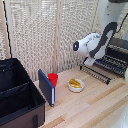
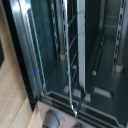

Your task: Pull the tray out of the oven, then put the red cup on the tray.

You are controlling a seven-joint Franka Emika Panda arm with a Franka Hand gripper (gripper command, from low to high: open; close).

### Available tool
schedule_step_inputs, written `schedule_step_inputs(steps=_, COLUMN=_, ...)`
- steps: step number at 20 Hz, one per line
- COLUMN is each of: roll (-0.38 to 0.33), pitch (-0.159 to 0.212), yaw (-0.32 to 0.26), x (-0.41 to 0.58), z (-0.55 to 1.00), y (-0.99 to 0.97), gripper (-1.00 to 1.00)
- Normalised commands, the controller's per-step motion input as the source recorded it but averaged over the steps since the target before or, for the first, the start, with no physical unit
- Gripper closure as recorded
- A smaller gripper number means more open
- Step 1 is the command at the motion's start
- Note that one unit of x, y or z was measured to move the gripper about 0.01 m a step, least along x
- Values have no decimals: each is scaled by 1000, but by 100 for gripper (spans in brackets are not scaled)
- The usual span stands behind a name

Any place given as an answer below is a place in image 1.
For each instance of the bamboo folding screen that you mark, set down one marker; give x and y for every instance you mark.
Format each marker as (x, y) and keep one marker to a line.
(40, 33)

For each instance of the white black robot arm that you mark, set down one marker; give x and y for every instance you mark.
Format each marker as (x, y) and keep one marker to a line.
(96, 41)

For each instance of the red plastic cup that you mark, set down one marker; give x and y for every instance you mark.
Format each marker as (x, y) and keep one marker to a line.
(53, 79)

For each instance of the long yellow banana piece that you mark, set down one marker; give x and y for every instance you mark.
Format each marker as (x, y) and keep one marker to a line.
(74, 85)

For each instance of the black fabric storage box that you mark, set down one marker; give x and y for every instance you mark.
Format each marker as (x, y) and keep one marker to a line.
(16, 93)

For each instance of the dark blue binder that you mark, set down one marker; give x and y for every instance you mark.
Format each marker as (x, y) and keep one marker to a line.
(46, 87)

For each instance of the curved yellow banana piece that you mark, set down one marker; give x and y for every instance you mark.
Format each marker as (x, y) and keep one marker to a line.
(78, 82)

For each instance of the black vertical pole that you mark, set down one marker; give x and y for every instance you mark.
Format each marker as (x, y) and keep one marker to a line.
(6, 30)

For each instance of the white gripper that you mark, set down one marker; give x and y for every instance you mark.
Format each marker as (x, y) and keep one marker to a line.
(89, 61)

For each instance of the black toaster oven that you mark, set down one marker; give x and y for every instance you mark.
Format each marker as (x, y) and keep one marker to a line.
(116, 55)

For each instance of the white round bowl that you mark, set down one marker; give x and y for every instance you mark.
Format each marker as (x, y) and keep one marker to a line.
(76, 87)

